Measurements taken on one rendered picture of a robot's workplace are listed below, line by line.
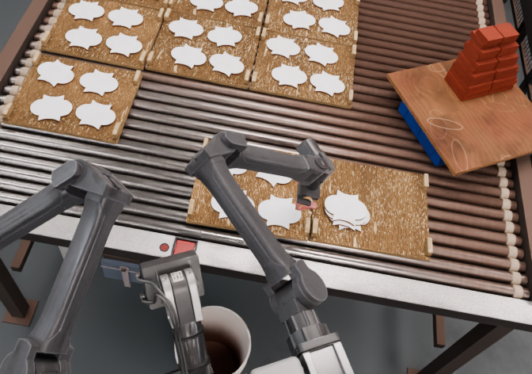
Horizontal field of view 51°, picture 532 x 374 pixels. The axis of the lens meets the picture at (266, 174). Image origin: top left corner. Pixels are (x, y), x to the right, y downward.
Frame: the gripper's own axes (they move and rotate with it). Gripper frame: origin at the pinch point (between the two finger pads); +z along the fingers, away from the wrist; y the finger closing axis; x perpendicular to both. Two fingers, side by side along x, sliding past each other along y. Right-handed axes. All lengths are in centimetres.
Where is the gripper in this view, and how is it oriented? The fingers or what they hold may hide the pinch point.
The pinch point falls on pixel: (298, 196)
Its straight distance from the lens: 180.9
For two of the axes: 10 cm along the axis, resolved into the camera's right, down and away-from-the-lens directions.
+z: -3.7, 4.9, 7.9
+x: 9.3, 2.8, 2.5
